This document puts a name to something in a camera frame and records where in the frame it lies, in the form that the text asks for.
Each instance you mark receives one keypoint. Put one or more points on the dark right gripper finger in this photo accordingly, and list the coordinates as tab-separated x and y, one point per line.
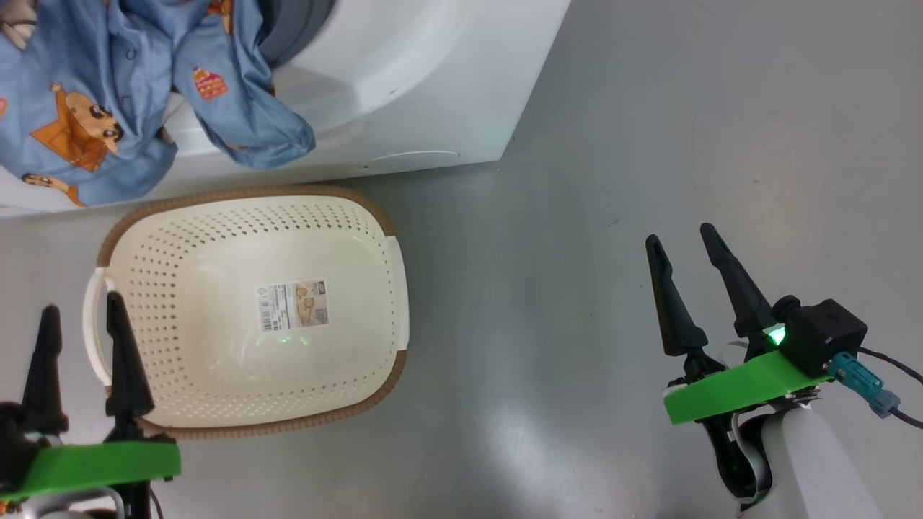
678	317
746	303

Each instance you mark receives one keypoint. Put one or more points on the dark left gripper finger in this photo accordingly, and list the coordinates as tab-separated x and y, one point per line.
45	389
128	382

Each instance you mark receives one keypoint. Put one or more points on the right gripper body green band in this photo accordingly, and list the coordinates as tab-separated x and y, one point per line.
735	389

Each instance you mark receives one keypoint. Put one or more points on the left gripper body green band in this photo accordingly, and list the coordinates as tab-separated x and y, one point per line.
101	461

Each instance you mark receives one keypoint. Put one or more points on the blue cartoon print clothing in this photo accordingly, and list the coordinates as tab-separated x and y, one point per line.
79	65

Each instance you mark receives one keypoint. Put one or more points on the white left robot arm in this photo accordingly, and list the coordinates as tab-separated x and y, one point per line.
36	510

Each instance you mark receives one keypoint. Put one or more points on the cream perforated laundry basket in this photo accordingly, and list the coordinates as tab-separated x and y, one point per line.
216	375

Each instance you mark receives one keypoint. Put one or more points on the basket product label sticker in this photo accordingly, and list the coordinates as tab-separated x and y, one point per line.
292	306

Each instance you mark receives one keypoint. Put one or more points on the white washing machine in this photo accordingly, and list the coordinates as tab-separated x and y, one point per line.
433	86

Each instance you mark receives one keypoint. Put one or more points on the grey rubber door seal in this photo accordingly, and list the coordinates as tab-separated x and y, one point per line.
296	29

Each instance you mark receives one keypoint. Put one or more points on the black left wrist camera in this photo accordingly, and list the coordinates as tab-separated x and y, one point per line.
13	447

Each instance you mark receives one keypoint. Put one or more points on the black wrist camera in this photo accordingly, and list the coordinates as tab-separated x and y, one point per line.
826	331
13	447

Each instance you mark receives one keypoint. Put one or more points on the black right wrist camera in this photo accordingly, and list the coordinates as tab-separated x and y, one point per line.
826	331

